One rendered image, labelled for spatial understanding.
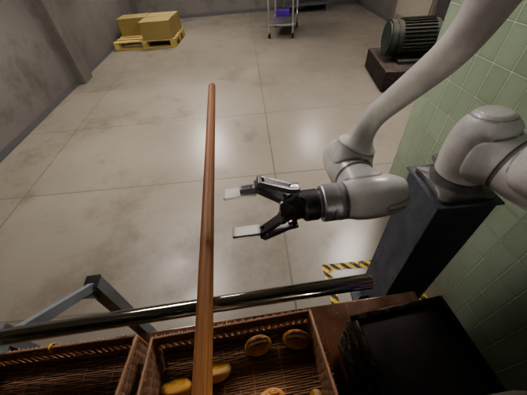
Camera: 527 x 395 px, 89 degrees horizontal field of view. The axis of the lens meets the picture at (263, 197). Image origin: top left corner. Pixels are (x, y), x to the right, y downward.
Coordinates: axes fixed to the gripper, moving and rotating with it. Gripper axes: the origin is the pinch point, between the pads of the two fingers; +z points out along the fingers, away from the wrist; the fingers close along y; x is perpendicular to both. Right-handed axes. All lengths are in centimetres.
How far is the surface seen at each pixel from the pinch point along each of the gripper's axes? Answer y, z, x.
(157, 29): 86, 141, 597
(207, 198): -0.8, 6.0, 5.7
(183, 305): 2.3, 10.6, -18.9
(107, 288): 30, 44, 3
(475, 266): 82, -114, 16
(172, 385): 56, 29, -20
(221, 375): 55, 13, -20
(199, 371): -1.0, 6.1, -31.0
